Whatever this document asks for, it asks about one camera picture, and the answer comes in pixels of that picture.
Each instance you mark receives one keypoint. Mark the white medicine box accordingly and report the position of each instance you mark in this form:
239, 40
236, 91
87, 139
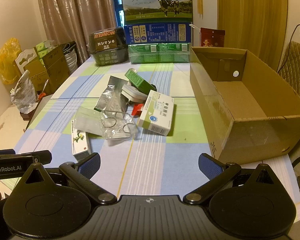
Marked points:
155, 115

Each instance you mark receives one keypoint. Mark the white plastic strip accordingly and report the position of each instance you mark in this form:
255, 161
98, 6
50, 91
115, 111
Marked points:
193, 25

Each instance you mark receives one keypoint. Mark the red snack packet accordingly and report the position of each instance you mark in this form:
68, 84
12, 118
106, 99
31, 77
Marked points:
137, 110

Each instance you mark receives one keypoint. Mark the yellow plastic bag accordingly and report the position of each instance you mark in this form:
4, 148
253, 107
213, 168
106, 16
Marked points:
7, 60

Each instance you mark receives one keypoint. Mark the white plastic bag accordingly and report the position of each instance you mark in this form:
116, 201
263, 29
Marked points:
23, 92

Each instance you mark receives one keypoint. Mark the cow print milk carton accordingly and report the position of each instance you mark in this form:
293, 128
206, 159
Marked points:
155, 5

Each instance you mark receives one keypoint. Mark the blue printed carton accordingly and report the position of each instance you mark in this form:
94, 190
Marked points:
157, 33

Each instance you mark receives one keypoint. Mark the brown curtain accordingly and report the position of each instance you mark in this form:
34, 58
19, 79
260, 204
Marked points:
75, 17

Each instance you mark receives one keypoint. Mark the small green boxes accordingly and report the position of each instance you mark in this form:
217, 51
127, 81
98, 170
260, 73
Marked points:
42, 48

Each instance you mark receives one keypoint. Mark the window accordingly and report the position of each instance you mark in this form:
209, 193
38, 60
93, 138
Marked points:
117, 5

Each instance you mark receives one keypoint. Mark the black box with green print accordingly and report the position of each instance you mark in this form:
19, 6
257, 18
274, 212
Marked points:
112, 58

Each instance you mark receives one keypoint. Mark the silver foil sheet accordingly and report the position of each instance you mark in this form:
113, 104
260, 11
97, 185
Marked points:
115, 81

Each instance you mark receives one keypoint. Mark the dark wooden box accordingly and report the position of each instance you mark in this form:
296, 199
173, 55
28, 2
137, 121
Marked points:
27, 115

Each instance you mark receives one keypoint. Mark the checked cloth desktop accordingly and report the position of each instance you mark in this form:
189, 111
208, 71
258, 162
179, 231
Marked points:
150, 155

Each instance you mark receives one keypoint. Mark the brown storage carton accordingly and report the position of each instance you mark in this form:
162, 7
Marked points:
50, 70

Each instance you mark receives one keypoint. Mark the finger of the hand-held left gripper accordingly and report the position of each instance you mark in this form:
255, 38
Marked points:
2, 152
43, 156

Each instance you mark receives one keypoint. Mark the stainless steel pot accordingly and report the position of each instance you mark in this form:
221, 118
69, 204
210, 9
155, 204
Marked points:
71, 57

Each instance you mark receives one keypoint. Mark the green shrink-wrapped drink pack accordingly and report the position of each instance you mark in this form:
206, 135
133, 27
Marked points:
160, 53

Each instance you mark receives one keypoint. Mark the small green box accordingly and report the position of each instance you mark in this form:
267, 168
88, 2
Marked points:
136, 80

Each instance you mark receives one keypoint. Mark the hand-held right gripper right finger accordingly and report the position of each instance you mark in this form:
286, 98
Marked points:
210, 167

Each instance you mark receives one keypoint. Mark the red paper bag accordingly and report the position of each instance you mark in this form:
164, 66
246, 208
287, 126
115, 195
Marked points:
212, 37

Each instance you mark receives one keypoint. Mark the brown cardboard box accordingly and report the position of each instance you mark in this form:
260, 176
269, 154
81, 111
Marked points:
252, 135

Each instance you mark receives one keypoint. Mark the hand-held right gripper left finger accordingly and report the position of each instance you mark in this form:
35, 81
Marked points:
90, 166

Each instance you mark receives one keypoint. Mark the yellow curtain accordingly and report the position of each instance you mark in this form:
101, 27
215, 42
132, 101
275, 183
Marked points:
252, 17

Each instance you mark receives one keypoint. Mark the white plug adapter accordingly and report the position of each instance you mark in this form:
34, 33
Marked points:
132, 93

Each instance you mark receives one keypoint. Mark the clear packaging with metal hooks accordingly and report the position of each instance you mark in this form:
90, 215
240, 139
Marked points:
120, 130

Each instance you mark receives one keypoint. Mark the white box with frog print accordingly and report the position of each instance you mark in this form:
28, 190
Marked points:
80, 145

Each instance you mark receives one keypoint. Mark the clear plastic box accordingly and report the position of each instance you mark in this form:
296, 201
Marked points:
86, 121

